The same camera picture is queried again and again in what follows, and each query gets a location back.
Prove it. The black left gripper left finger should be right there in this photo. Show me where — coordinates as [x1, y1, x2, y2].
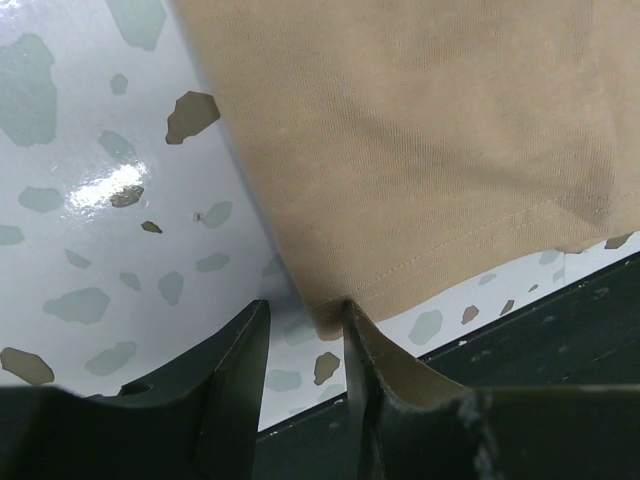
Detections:
[1, 300, 271, 479]

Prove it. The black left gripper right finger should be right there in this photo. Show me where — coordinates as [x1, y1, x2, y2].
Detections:
[342, 301, 639, 479]

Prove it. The beige t-shirt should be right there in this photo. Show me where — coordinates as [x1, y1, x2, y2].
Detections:
[175, 1, 639, 339]

